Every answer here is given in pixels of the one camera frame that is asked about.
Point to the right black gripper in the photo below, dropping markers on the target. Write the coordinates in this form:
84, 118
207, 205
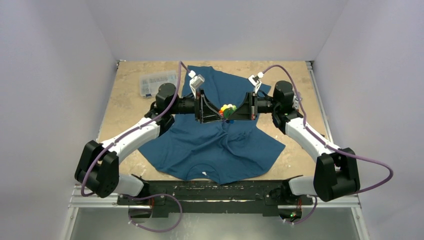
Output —
251, 106

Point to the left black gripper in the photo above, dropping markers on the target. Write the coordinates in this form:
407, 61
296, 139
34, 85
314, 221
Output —
208, 113

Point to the colourful plush flower brooch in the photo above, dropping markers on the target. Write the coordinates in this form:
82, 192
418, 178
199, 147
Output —
226, 110

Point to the blue t-shirt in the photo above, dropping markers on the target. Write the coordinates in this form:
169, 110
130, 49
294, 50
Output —
219, 151

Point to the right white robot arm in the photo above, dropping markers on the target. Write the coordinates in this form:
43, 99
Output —
336, 171

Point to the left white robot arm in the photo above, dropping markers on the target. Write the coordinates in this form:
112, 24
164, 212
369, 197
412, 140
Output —
98, 167

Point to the clear plastic organizer box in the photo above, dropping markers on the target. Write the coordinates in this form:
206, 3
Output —
149, 83

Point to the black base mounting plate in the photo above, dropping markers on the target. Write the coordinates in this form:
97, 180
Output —
270, 198

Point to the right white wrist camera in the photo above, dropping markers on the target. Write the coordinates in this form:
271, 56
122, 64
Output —
255, 80

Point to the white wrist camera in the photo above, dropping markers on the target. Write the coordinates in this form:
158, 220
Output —
196, 80
255, 80

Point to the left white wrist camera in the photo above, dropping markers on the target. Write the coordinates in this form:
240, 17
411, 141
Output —
196, 80

